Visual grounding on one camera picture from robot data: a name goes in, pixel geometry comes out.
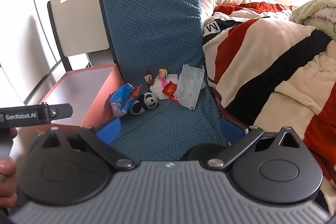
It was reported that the teal quilted cushion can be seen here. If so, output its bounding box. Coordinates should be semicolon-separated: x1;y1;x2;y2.
98;0;231;163

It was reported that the blue face mask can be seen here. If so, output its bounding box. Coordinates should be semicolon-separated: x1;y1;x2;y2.
173;64;206;110

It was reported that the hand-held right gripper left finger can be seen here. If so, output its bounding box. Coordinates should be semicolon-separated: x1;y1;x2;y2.
39;118;137;171

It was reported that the cream fluffy blanket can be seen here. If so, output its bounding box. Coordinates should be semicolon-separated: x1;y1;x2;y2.
291;0;336;41

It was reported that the small brown-haired doll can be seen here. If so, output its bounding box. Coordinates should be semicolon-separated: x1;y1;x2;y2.
144;70;155;86

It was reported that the white cloth with pink ribbon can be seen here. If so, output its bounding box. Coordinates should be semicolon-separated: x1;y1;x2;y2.
150;74;181;105

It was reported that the blue snack packet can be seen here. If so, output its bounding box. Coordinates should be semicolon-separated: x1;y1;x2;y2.
110;83;134;117

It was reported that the small red packet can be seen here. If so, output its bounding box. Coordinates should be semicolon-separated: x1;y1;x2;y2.
129;85;142;98

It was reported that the person's left hand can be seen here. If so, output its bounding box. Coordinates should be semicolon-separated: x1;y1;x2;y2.
0;127;18;205

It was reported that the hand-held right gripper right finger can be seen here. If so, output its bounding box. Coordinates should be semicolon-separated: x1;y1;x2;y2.
205;116;303;172

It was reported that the panda plush toy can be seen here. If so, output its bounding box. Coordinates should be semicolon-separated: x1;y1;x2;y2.
130;92;160;115

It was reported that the red envelope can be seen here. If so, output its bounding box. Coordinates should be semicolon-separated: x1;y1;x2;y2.
162;81;179;97

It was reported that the striped fleece blanket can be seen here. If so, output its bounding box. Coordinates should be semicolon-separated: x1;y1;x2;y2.
201;0;336;216

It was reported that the white chair with black frame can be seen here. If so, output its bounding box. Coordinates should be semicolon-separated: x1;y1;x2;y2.
47;0;124;72

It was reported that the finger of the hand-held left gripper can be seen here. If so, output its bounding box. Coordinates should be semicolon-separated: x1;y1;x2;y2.
51;103;73;119

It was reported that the orange storage box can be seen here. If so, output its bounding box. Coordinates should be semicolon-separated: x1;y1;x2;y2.
39;64;124;131

